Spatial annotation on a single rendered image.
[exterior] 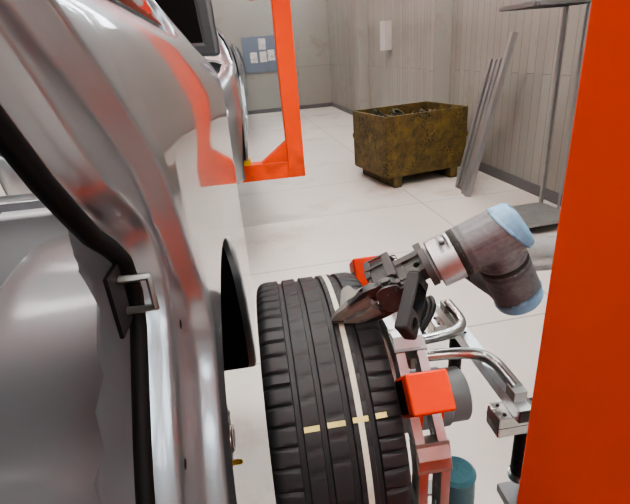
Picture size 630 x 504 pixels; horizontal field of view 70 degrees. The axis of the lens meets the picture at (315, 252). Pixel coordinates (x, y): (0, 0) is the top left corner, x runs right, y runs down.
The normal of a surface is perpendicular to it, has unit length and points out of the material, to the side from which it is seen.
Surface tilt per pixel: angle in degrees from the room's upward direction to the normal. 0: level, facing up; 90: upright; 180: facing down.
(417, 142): 90
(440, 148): 90
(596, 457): 90
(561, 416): 90
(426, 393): 45
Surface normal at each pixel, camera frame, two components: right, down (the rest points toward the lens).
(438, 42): 0.18, 0.39
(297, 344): -0.02, -0.68
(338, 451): 0.07, -0.17
